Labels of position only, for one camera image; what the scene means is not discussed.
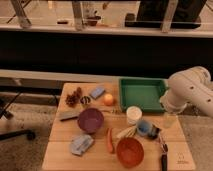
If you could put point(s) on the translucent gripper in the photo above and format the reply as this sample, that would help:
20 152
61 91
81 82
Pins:
168 120

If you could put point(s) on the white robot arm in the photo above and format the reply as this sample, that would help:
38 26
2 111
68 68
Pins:
187 86

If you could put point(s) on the blue cup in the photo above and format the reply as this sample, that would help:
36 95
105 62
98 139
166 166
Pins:
144 127

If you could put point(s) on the white plastic cup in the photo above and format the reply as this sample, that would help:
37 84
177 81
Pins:
133 114

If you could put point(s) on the small dark jar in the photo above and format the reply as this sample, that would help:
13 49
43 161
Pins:
153 134

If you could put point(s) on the green plastic tray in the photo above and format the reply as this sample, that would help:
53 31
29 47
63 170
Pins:
144 93

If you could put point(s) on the corn cob toy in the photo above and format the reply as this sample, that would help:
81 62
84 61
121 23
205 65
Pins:
128 132

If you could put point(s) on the orange bowl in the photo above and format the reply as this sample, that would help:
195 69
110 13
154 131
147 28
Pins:
130 152

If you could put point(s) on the orange carrot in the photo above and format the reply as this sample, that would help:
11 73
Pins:
109 141

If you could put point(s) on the orange fruit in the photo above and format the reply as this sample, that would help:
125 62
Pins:
108 99

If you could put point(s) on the blue sponge block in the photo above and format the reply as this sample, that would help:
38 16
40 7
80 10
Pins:
97 92

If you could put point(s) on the purple bowl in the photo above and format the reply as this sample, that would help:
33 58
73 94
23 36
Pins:
90 120

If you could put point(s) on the wooden board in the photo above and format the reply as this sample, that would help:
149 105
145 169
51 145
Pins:
59 158

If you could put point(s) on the black white striped ball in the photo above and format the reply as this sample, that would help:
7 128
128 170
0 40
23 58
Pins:
85 100

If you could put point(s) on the crumpled blue cloth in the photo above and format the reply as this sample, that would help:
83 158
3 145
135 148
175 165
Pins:
80 144

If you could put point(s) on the brown pine cone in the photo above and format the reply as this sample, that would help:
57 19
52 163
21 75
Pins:
73 99

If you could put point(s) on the black handled tool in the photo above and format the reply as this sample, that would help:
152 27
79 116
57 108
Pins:
164 158

